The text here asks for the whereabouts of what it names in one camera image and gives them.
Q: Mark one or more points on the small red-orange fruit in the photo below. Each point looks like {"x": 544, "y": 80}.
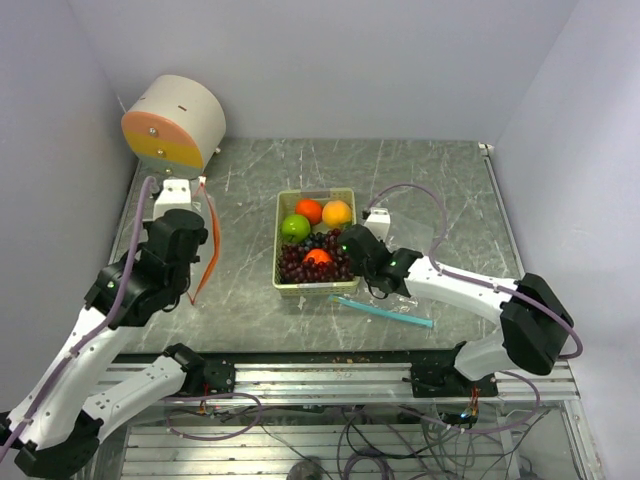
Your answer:
{"x": 317, "y": 256}

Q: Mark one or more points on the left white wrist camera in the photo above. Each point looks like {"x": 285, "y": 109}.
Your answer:
{"x": 175, "y": 194}

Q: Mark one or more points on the yellow-orange peach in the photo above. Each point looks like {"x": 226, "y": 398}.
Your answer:
{"x": 336, "y": 214}

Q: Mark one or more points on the white corner clip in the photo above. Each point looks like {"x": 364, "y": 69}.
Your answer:
{"x": 486, "y": 149}

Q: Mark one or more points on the blue-zipper clear bag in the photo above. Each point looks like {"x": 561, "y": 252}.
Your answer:
{"x": 378, "y": 307}

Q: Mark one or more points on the orange fruit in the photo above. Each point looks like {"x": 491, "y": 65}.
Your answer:
{"x": 311, "y": 209}

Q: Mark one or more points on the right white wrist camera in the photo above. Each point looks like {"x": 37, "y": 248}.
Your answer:
{"x": 378, "y": 221}

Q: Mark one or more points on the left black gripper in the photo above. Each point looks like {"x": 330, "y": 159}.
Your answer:
{"x": 146, "y": 225}

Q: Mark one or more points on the cylindrical drawer box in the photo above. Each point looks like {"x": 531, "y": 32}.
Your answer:
{"x": 175, "y": 127}

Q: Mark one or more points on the green apple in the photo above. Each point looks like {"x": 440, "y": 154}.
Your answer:
{"x": 295, "y": 228}

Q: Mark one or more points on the aluminium rail frame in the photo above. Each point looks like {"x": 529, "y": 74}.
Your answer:
{"x": 357, "y": 418}

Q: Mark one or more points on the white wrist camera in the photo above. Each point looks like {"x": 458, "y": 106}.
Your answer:
{"x": 175, "y": 194}
{"x": 378, "y": 221}

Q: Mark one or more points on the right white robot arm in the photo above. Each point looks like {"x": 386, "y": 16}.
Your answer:
{"x": 531, "y": 324}

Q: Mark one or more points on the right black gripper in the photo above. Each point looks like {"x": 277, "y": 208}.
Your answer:
{"x": 355, "y": 267}

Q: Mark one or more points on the dark blue grape bunch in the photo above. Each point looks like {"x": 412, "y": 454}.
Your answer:
{"x": 315, "y": 239}

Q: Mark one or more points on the yellow-green perforated plastic basket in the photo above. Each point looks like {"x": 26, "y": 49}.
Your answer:
{"x": 286, "y": 203}

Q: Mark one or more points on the red-zipper clear bag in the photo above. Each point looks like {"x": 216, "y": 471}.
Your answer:
{"x": 203, "y": 204}

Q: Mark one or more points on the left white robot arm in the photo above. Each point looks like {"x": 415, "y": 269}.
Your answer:
{"x": 59, "y": 426}

